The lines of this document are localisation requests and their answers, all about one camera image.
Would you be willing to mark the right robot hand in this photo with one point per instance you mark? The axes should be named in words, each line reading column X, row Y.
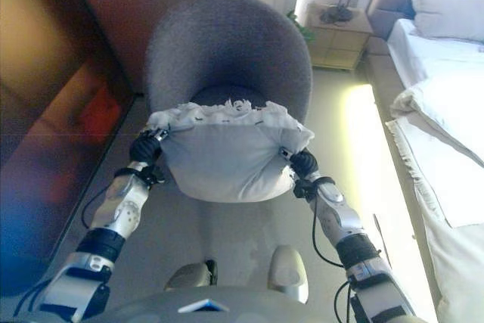
column 304, row 164

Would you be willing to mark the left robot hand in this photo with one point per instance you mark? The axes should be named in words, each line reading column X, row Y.
column 145, row 149

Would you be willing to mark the white fringed cushion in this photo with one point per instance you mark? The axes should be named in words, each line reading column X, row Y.
column 227, row 160

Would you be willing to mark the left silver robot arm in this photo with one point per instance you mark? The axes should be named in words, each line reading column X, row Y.
column 121, row 209

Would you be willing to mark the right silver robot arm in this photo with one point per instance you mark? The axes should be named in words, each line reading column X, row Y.
column 348, row 224

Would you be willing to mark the right robot leg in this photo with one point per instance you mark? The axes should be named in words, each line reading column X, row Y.
column 289, row 270

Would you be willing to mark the robot leg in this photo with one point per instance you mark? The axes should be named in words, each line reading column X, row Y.
column 289, row 270
column 193, row 274

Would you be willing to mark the dark glossy cabinet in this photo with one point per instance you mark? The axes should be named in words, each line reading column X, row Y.
column 41, row 92

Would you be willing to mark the wooden nightstand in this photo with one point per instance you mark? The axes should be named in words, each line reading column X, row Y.
column 338, row 45

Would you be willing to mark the left robot leg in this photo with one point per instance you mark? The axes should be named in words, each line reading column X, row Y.
column 193, row 274

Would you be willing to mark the grey fabric armchair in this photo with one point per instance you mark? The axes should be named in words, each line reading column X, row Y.
column 227, row 43

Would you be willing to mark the green house plant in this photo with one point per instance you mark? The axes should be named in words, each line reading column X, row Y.
column 302, row 28

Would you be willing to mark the folded white duvet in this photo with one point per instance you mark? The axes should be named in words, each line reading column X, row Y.
column 446, row 103

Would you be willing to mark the white mattress sheet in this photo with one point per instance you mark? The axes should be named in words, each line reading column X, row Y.
column 416, row 50

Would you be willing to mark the grey robot torso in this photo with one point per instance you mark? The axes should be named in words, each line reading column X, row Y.
column 234, row 308

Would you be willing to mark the cream fringed bedspread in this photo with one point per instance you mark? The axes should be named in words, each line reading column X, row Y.
column 461, row 243

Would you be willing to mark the white pillow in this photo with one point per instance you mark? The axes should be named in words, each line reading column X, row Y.
column 450, row 13

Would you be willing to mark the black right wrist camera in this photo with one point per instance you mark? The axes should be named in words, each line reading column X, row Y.
column 305, row 188

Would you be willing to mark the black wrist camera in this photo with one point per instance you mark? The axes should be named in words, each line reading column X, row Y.
column 153, row 176
column 305, row 188

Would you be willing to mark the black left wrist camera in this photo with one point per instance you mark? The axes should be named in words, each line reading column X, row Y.
column 153, row 176

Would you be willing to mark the upholstered bed frame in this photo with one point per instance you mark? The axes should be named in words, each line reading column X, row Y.
column 382, row 73

